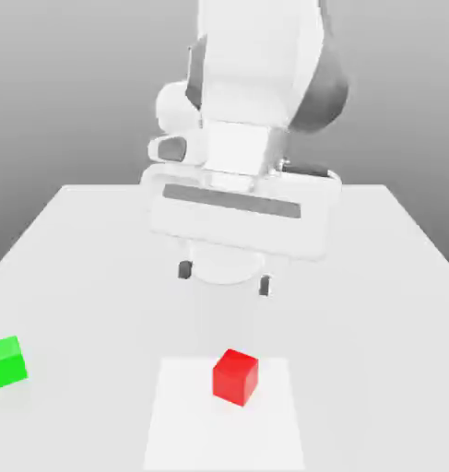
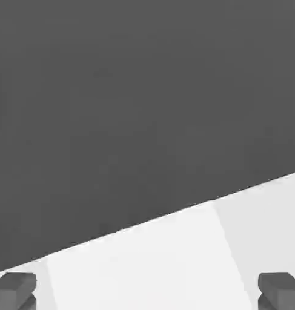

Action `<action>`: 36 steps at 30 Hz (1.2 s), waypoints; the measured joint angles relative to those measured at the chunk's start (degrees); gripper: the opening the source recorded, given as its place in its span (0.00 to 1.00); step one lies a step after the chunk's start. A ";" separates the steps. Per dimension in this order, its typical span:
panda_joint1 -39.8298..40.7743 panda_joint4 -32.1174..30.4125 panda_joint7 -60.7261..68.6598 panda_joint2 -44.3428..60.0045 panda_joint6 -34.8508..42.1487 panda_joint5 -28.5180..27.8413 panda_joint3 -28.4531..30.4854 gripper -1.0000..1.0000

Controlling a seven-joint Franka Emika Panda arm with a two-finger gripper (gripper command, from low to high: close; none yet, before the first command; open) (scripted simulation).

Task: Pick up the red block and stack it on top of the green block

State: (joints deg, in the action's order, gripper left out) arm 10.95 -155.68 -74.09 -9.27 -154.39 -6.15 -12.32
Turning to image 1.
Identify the small green cube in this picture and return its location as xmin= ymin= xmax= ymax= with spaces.
xmin=0 ymin=335 xmax=29 ymax=391

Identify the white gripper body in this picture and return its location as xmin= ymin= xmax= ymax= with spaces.
xmin=140 ymin=164 xmax=342 ymax=262

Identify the small red cube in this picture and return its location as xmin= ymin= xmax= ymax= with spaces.
xmin=211 ymin=348 xmax=260 ymax=407

